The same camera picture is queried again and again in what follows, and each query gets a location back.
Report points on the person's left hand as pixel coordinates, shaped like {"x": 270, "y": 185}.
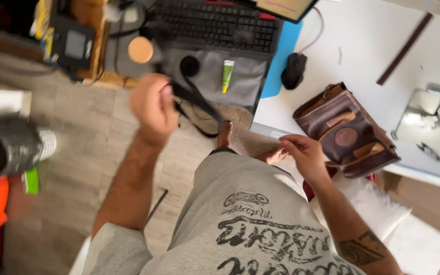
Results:
{"x": 152, "y": 107}

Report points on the person's right hand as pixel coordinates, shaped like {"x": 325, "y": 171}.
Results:
{"x": 307, "y": 156}

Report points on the person's left fingers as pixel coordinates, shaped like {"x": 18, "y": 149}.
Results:
{"x": 165, "y": 95}

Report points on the black round cap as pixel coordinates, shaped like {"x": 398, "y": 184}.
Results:
{"x": 189, "y": 65}

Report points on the round cork lid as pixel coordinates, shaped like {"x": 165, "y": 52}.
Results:
{"x": 140, "y": 49}

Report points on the green glue tube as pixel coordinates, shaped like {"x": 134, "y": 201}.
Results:
{"x": 227, "y": 74}

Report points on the grey fabric piece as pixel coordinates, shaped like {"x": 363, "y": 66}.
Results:
{"x": 239, "y": 82}

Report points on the black keyboard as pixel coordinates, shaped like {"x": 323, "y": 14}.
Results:
{"x": 220, "y": 25}

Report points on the person's feet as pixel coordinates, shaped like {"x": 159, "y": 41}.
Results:
{"x": 243, "y": 147}

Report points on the black electronic device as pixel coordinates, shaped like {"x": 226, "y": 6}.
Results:
{"x": 71, "y": 44}

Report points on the blue mat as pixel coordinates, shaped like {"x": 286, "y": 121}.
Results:
{"x": 281, "y": 61}

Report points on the black computer mouse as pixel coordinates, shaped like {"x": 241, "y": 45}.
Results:
{"x": 293, "y": 70}

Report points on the grey printed t-shirt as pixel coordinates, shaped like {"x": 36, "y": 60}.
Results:
{"x": 239, "y": 225}

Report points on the green object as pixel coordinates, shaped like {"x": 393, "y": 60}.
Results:
{"x": 31, "y": 181}

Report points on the black and white shoe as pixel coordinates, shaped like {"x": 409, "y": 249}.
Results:
{"x": 12, "y": 147}

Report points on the brown leather bag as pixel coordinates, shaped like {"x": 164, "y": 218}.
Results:
{"x": 348, "y": 133}

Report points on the white cushion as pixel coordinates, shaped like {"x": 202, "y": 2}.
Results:
{"x": 365, "y": 206}

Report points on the brown leather strip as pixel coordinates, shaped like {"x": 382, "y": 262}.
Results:
{"x": 404, "y": 49}

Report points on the sewing machine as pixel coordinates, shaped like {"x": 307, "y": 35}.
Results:
{"x": 432, "y": 118}

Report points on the small scissors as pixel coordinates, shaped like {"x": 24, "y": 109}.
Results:
{"x": 429, "y": 151}

